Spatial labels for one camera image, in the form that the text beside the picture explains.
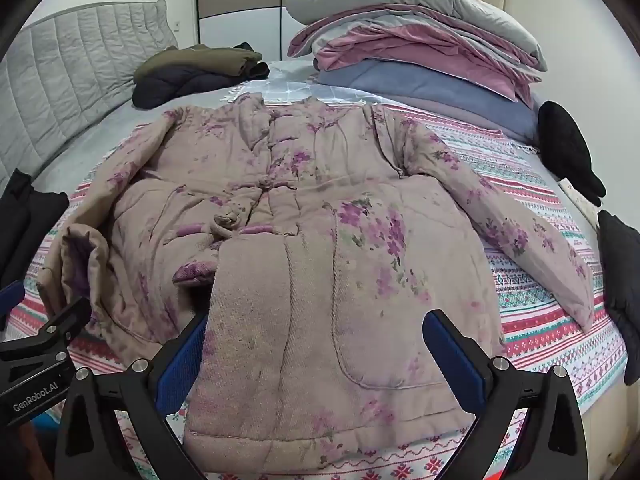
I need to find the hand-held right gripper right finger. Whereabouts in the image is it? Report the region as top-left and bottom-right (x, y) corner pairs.
(423, 309), (589, 480)

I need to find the white and brown wardrobe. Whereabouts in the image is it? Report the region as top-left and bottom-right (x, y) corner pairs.
(197, 0), (394, 62)

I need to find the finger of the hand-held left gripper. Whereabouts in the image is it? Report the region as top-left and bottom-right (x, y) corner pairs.
(0, 280), (27, 320)
(0, 298), (94, 362)

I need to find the stack of folded quilts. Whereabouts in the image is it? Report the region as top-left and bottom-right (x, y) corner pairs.
(287, 4), (544, 107)

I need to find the floral padded jacket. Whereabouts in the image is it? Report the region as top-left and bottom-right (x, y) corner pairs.
(37, 92), (596, 472)

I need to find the black fuzzy cloth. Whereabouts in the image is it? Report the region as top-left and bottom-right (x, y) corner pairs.
(537, 100), (607, 207)

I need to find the blue cloth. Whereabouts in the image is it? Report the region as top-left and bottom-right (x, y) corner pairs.
(31, 407), (68, 433)

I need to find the olive green jacket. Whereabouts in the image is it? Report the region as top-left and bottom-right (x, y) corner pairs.
(132, 43), (264, 86)

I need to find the black folded cloth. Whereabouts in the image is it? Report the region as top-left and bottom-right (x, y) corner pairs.
(0, 168), (70, 287)

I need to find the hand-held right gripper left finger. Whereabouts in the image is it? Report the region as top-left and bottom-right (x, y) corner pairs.
(55, 311), (209, 480)

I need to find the blue folded quilt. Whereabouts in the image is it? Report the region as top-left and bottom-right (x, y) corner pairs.
(315, 57), (542, 147)

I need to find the light grey bed sheet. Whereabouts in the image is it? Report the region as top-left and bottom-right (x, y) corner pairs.
(27, 59), (401, 201)

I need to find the grey quilted headboard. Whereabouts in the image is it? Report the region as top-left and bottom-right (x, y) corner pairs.
(0, 0), (181, 192)

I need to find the dark grey padded garment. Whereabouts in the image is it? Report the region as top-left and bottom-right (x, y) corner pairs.
(597, 208), (640, 387)

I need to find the patterned striped blanket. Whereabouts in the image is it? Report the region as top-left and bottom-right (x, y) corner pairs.
(0, 102), (629, 480)

